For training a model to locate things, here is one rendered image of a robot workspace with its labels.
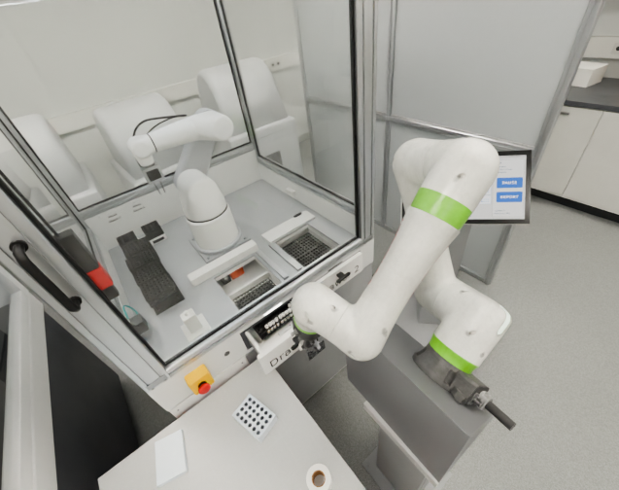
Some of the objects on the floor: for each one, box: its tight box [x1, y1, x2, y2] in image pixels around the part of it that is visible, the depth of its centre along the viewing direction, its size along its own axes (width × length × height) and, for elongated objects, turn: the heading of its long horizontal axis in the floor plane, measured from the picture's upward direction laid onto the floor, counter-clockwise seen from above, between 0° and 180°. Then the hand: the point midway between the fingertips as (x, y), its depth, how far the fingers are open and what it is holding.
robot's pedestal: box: [361, 401, 452, 490], centre depth 121 cm, size 30×30×76 cm
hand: (303, 343), depth 101 cm, fingers closed, pressing on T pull
